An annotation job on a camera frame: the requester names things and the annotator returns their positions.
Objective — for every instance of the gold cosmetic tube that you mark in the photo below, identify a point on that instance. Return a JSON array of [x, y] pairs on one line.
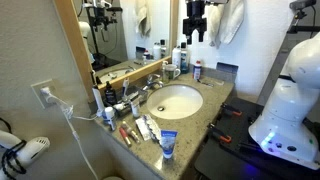
[[130, 132]]

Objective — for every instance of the grey razor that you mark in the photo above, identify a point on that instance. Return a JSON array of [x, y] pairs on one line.
[[205, 83]]

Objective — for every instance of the white lotion bottle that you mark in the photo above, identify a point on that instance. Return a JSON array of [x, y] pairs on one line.
[[176, 57]]

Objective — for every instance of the black and orange clamp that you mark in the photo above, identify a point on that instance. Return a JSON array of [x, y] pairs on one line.
[[231, 111], [220, 134]]

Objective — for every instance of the black mesh organizer tray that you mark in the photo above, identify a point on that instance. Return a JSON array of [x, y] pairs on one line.
[[133, 95]]

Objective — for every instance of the blue bottle with black cap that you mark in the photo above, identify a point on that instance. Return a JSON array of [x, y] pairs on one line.
[[184, 60]]

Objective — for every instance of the white hanging towel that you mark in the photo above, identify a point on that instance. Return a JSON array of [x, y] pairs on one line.
[[226, 20]]

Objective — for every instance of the red lipstick tube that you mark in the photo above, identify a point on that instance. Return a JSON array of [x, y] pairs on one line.
[[125, 136]]

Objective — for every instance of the clear plastic bottle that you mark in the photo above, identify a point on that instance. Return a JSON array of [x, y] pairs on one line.
[[164, 68]]

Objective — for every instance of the silver pill blister pack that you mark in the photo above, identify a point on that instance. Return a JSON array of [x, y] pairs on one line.
[[142, 129], [153, 127]]

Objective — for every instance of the chrome faucet spout and base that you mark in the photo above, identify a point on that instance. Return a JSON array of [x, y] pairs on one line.
[[154, 85]]

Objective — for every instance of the wooden framed wall mirror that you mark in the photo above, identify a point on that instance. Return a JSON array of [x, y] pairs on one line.
[[110, 36]]

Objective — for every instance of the small white tube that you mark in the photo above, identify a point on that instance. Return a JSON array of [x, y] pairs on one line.
[[135, 108]]

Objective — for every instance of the white and green mug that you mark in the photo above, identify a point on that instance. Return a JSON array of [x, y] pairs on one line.
[[171, 71]]

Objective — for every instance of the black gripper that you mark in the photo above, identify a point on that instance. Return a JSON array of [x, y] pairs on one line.
[[195, 16]]

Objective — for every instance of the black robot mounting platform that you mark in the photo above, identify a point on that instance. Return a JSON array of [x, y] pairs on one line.
[[230, 156]]

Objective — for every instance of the beige wall outlet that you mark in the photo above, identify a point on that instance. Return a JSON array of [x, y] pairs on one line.
[[38, 98]]

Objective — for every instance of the white electric toothbrush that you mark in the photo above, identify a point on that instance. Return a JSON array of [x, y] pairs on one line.
[[125, 89]]

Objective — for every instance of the white and blue deodorant stick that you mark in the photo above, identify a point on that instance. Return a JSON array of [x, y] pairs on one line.
[[109, 116]]

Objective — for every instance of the white oval sink basin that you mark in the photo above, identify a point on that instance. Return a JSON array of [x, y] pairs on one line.
[[175, 101]]

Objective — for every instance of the white hair dryer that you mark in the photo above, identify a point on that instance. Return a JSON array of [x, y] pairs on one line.
[[31, 150]]

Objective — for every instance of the white can with red cap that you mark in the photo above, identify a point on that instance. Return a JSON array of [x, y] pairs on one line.
[[197, 70]]

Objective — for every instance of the black dropper bottle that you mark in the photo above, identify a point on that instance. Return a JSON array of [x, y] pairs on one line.
[[110, 95]]

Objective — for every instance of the blue and white cream tube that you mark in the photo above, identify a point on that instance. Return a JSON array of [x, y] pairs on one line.
[[168, 143]]

